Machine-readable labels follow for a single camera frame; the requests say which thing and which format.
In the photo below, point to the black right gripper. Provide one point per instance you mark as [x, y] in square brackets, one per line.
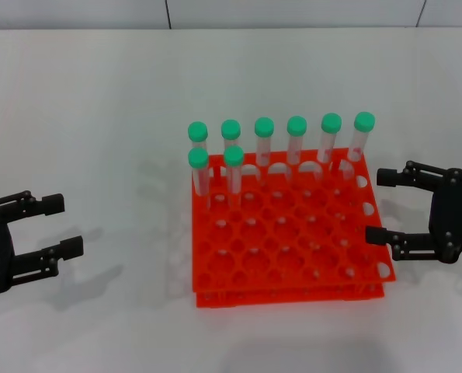
[456, 213]

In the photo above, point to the clear test tube green cap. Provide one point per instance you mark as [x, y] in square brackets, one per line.
[233, 155]
[264, 127]
[197, 131]
[198, 158]
[331, 122]
[230, 129]
[296, 125]
[364, 120]

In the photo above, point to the orange plastic test tube rack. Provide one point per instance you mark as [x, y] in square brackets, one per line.
[254, 300]

